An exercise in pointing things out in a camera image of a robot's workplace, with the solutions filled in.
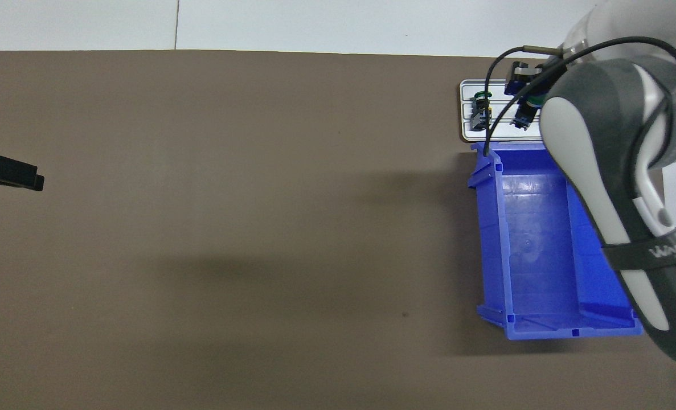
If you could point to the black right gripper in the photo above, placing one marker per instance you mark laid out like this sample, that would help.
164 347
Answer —
539 85

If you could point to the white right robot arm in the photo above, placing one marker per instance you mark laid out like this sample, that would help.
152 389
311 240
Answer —
599 171

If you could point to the grey metal tray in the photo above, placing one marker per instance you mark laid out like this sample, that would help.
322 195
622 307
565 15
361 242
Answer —
500 134

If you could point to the blue plastic storage bin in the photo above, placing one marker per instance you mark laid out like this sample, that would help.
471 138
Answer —
531 256

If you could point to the brown table mat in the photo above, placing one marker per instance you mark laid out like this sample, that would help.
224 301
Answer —
258 256

